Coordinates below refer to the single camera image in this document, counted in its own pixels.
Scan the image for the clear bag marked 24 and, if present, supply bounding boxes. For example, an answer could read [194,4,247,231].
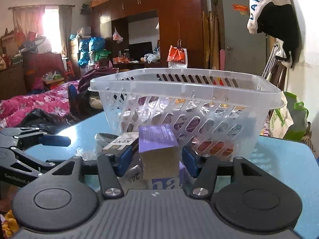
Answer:
[118,165,148,193]

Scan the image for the window curtains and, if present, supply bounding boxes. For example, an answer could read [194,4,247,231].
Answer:
[12,5,73,56]

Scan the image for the metal crutches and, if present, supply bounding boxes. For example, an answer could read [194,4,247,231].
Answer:
[262,42,279,79]

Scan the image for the white Kent cigarette box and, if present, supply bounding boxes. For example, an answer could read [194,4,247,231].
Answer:
[102,132,139,155]

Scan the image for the red and white plastic bag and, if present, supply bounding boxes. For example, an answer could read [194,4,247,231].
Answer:
[166,45,188,69]

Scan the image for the pink floral bedspread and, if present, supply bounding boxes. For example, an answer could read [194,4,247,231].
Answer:
[0,80,79,128]

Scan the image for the dark red wooden wardrobe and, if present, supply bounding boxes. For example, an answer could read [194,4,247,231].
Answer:
[89,0,207,69]

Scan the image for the purple lid brown box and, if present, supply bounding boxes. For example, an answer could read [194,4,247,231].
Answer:
[138,124,179,180]

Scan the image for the grey metal door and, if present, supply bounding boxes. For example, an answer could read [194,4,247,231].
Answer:
[222,0,267,75]

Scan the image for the white plastic laundry basket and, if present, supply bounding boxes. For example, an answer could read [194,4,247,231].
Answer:
[89,68,283,161]

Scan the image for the black television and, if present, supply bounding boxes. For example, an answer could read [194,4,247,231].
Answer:
[129,42,153,62]

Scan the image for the pile of dark clothes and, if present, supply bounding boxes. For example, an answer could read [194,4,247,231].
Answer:
[77,67,119,93]

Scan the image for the green and white tote bag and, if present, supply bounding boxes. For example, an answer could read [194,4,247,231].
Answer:
[269,92,309,142]

